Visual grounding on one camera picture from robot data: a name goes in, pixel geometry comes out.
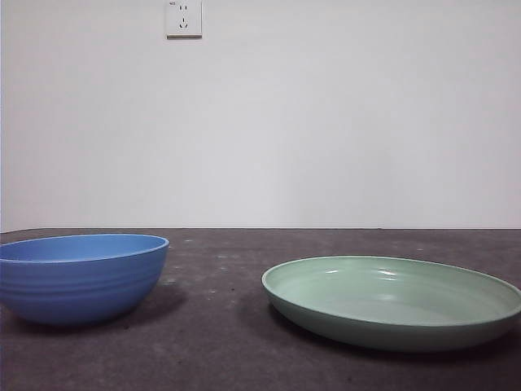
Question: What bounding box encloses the pale green round plate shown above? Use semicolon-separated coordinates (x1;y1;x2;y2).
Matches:
260;255;521;353

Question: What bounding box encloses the blue ribbed bowl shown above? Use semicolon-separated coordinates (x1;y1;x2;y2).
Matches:
0;233;170;326

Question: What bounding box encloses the white wall socket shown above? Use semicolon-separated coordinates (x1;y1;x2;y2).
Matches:
164;0;204;41

